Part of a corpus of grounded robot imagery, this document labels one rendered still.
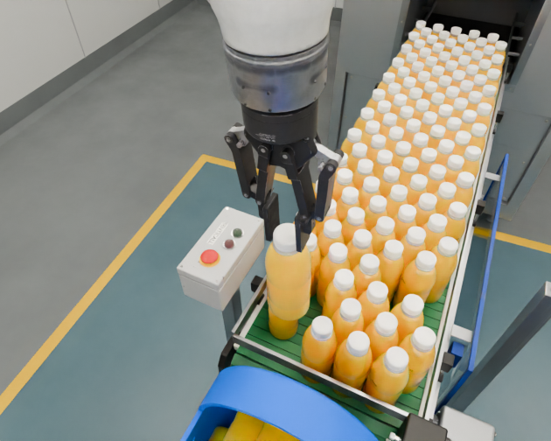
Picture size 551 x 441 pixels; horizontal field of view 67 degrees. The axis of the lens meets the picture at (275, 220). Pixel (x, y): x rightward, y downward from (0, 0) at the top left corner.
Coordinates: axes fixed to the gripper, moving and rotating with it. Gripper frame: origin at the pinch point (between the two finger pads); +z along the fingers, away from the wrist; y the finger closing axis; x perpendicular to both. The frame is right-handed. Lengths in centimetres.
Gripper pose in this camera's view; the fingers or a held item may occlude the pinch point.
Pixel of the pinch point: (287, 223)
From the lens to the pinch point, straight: 55.3
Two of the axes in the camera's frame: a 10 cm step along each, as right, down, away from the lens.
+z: 0.6, 6.3, 7.7
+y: 9.0, 3.1, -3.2
